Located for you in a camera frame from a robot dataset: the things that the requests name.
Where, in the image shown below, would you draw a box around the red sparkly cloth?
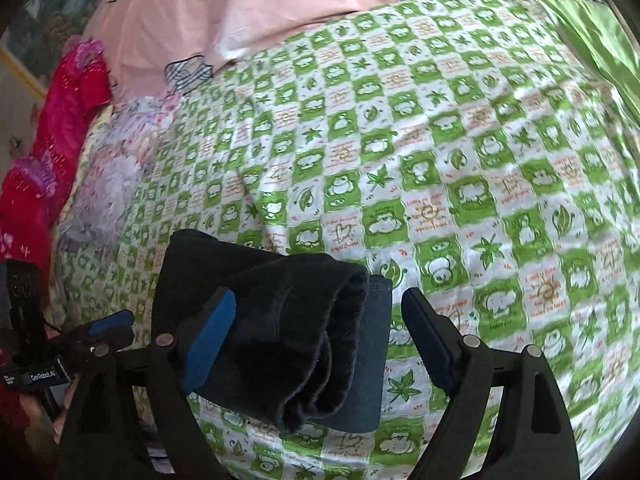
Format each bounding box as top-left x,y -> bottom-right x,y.
0,39 -> 115,306

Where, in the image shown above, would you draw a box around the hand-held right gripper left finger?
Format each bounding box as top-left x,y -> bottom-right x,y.
55,287 -> 238,480

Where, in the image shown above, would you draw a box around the plain green cloth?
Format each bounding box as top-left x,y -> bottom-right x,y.
540,0 -> 640,128

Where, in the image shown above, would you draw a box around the pale floral cloth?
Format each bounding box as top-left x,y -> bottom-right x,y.
59,94 -> 182,253

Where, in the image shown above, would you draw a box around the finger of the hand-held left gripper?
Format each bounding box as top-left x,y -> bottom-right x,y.
50,309 -> 136,362

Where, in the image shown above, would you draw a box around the framed wall picture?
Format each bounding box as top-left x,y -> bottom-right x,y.
0,0 -> 128,102

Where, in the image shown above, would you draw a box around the green checkered bedsheet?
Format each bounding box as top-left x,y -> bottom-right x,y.
50,0 -> 640,480

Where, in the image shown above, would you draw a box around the dark navy pants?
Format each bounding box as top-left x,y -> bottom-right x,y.
151,228 -> 394,434

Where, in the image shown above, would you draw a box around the pink quilt with plaid hearts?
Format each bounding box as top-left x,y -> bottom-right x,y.
92,0 -> 608,97

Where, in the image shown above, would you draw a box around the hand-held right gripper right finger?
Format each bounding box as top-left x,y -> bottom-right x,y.
401,287 -> 577,480

